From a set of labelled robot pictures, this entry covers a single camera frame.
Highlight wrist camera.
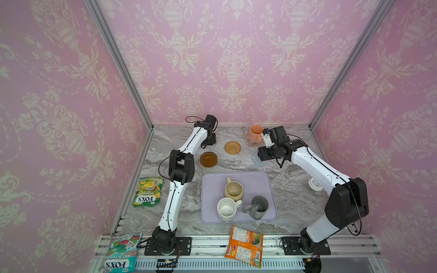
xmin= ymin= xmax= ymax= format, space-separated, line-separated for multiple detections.
xmin=262 ymin=126 xmax=290 ymax=148
xmin=194 ymin=114 xmax=218 ymax=132

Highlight lavender plastic tray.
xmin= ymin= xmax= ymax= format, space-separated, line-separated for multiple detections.
xmin=200 ymin=171 xmax=278 ymax=224

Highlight brown round wooden coaster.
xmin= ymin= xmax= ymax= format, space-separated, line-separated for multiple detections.
xmin=199 ymin=151 xmax=218 ymax=168

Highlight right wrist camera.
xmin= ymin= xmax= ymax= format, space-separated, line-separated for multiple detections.
xmin=262 ymin=126 xmax=290 ymax=148

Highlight blue knitted round coaster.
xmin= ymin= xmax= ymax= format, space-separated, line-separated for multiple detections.
xmin=252 ymin=151 xmax=269 ymax=167

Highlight woven rattan round coaster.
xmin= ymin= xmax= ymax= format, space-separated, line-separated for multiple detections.
xmin=224 ymin=141 xmax=241 ymax=155

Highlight mint Fox's candy bag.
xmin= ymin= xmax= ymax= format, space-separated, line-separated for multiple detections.
xmin=103 ymin=233 xmax=142 ymax=273

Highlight grey green mug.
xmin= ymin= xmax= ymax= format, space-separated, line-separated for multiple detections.
xmin=242 ymin=196 xmax=269 ymax=220

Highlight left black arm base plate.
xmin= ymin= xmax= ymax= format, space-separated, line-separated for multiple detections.
xmin=144 ymin=237 xmax=192 ymax=256

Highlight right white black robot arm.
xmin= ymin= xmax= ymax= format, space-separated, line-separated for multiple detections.
xmin=258 ymin=139 xmax=369 ymax=254

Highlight green Fox's candy bag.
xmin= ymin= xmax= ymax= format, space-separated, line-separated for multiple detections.
xmin=133 ymin=177 xmax=163 ymax=207

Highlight peach pink mug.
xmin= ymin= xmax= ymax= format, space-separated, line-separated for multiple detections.
xmin=249 ymin=125 xmax=264 ymax=134

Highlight orange snack packet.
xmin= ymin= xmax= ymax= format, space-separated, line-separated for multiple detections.
xmin=224 ymin=225 xmax=264 ymax=268

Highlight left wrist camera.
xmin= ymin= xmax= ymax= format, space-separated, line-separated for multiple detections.
xmin=194 ymin=114 xmax=218 ymax=132

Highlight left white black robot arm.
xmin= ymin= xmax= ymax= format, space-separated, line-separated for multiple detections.
xmin=150 ymin=125 xmax=216 ymax=254

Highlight white mug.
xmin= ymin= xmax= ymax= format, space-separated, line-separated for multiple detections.
xmin=217 ymin=197 xmax=242 ymax=222

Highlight cream yellow mug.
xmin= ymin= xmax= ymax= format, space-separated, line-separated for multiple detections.
xmin=224 ymin=177 xmax=244 ymax=201

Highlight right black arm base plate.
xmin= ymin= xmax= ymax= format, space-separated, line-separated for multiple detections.
xmin=279 ymin=236 xmax=331 ymax=256

